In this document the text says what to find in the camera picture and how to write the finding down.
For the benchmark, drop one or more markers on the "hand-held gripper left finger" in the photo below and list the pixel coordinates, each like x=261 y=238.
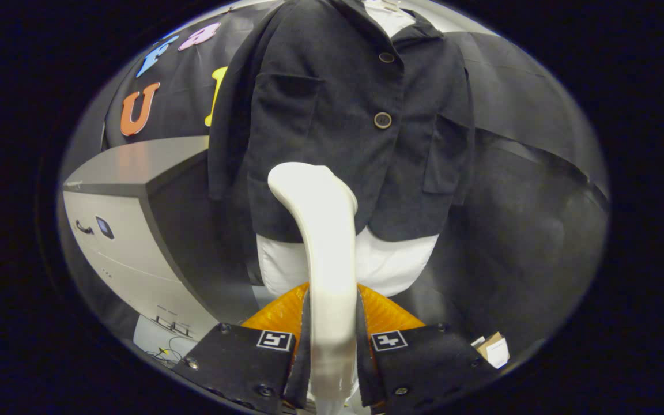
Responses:
x=303 y=369

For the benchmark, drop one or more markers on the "white garment steamer head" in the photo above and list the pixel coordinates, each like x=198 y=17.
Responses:
x=326 y=242

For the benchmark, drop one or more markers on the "black blazer jacket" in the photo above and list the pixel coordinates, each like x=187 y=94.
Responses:
x=320 y=127

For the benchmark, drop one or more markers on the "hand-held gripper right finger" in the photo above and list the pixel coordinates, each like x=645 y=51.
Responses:
x=366 y=369

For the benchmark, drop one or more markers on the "grey cabinet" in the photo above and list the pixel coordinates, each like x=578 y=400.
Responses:
x=130 y=167

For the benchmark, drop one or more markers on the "small cardboard box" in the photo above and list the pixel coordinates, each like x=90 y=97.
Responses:
x=496 y=351

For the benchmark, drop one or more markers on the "white mannequin torso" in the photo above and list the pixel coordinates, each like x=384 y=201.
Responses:
x=389 y=265

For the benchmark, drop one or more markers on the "black backdrop cloth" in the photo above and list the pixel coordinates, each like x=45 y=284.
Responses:
x=528 y=230

